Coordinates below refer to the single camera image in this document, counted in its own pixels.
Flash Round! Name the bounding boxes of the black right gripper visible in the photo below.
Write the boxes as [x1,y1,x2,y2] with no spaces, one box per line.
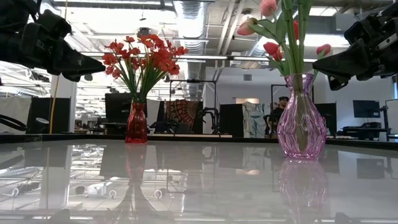
[312,12,398,92]

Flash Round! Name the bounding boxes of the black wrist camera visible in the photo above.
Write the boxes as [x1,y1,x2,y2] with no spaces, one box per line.
[36,9,73,40]
[343,14,374,45]

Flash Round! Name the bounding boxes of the orange mandala tapestry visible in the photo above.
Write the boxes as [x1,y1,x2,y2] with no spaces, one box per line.
[165,100,200,133]

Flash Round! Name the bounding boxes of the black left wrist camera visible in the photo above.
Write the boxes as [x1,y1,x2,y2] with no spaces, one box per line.
[36,9,73,40]

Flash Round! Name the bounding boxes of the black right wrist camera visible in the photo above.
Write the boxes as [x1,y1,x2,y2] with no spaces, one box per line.
[343,14,374,45]

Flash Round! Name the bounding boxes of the person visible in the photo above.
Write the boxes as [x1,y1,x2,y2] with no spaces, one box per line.
[266,95,290,138]

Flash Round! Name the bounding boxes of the black metal frame rig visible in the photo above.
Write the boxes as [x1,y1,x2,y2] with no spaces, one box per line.
[169,79,218,134]

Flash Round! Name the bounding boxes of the pink ribbed glass vase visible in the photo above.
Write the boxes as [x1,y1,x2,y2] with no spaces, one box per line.
[275,73,328,160]

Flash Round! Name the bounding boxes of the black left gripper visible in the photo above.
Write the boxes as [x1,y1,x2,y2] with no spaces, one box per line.
[0,18,107,83]

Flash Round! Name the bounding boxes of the blue white patterned cloth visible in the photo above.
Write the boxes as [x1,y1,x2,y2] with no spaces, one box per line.
[242,101,271,139]

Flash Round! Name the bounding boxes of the red glass vase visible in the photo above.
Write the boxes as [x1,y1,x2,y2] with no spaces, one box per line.
[124,101,149,144]

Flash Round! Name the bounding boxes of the black computer monitor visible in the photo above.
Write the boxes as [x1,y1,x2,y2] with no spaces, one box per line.
[353,100,382,119]
[104,92,133,124]

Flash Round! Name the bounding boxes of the white panel on stand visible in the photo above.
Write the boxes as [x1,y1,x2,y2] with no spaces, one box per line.
[385,98,398,136]

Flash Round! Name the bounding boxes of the silver ventilation duct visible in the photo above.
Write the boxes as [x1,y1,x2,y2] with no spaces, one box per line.
[172,0,208,100]

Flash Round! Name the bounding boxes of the black partition panel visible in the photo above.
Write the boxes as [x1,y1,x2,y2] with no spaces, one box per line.
[219,104,244,138]
[26,97,72,134]

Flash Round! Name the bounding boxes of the red blossom spray green stems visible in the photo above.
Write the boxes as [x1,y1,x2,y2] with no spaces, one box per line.
[136,33,175,103]
[161,45,190,82]
[101,35,141,103]

